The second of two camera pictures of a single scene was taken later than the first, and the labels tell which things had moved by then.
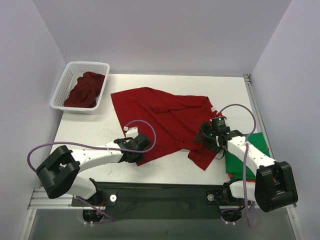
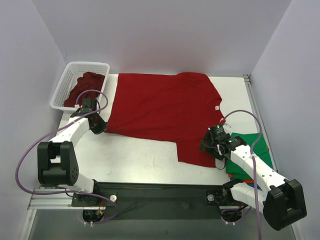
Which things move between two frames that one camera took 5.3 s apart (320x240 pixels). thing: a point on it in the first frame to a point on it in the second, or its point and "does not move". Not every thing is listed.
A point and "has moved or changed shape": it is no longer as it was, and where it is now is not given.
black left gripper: x=143 y=143 to x=97 y=124
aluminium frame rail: x=293 y=210 does not move
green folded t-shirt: x=234 y=168 does not move
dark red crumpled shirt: x=84 y=93 does not move
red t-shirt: x=171 y=122 has moved or changed shape
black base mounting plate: x=163 y=201 does not move
